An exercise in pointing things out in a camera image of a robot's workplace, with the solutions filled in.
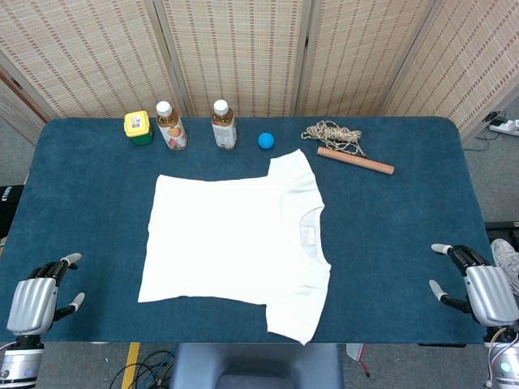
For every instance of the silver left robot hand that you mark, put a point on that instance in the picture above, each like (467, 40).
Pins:
(32, 304)

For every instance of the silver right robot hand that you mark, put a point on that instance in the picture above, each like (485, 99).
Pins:
(490, 296)

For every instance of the white T-shirt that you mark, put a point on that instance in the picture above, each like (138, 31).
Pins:
(227, 243)

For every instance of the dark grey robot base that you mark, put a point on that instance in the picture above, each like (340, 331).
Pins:
(259, 364)

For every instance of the white sneaker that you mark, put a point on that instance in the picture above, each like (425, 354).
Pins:
(507, 259)

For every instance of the black metal stand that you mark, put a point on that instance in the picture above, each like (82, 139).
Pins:
(503, 226)

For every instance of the black bag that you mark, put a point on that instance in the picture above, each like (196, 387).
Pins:
(10, 210)

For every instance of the blue table cloth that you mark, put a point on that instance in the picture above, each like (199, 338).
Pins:
(81, 202)

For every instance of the white power strip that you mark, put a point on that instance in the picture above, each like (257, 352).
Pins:
(507, 126)

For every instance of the brown cardboard tube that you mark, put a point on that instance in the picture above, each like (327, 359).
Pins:
(357, 161)

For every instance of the green jar with yellow lid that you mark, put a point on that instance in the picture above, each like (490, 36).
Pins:
(138, 125)

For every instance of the tea bottle with fruit label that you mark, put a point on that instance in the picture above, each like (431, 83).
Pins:
(173, 131)

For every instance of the tea bottle with text label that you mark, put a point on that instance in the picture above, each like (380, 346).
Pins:
(224, 129)

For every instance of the blue ball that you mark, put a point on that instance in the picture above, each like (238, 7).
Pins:
(266, 141)

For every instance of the woven bamboo folding screen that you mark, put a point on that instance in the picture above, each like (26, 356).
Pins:
(243, 48)

